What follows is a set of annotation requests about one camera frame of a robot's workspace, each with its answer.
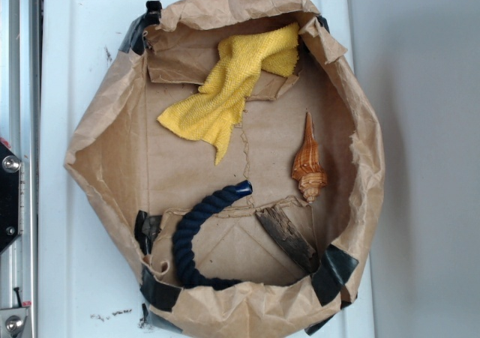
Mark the brown paper bag tray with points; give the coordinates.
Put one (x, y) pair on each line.
(187, 227)

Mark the yellow terry cloth towel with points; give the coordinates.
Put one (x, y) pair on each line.
(211, 113)

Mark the dark weathered wood piece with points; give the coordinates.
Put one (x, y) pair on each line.
(288, 237)

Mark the orange striped spiral seashell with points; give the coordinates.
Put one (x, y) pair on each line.
(306, 168)

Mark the white plastic tray lid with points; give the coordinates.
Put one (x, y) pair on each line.
(86, 288)

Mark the black metal bracket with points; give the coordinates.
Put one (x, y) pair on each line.
(11, 168)

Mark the aluminium frame rail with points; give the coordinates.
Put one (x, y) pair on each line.
(20, 89)

